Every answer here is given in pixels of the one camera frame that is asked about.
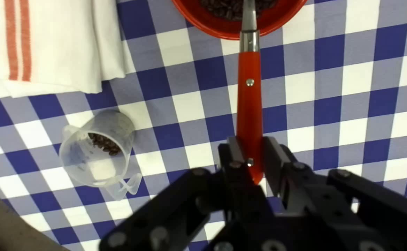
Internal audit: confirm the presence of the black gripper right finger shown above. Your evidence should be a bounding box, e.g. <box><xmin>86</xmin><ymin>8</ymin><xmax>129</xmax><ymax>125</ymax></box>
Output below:
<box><xmin>260</xmin><ymin>136</ymin><xmax>306</xmax><ymax>204</ymax></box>

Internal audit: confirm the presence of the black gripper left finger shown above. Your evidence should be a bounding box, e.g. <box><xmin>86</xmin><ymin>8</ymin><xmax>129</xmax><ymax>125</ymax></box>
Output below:
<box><xmin>217</xmin><ymin>136</ymin><xmax>252</xmax><ymax>186</ymax></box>

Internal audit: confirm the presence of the red handled metal spoon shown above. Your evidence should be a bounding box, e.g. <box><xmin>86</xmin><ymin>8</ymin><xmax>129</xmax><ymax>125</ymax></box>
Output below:
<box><xmin>235</xmin><ymin>0</ymin><xmax>263</xmax><ymax>182</ymax></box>

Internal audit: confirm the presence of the red bowl of coffee beans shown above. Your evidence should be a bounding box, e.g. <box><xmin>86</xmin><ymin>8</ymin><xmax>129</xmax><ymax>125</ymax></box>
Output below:
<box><xmin>171</xmin><ymin>0</ymin><xmax>306</xmax><ymax>40</ymax></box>

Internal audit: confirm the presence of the blue white checkered tablecloth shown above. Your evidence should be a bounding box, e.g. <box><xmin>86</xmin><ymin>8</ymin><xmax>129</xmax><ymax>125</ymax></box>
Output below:
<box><xmin>0</xmin><ymin>0</ymin><xmax>407</xmax><ymax>251</ymax></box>

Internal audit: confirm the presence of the clear plastic measuring cup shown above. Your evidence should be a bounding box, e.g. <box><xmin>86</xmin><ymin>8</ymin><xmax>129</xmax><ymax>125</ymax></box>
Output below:
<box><xmin>58</xmin><ymin>110</ymin><xmax>142</xmax><ymax>199</ymax></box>

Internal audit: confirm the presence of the white towel with orange stripes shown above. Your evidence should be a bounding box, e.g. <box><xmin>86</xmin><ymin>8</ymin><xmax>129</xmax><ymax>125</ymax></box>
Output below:
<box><xmin>0</xmin><ymin>0</ymin><xmax>133</xmax><ymax>97</ymax></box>

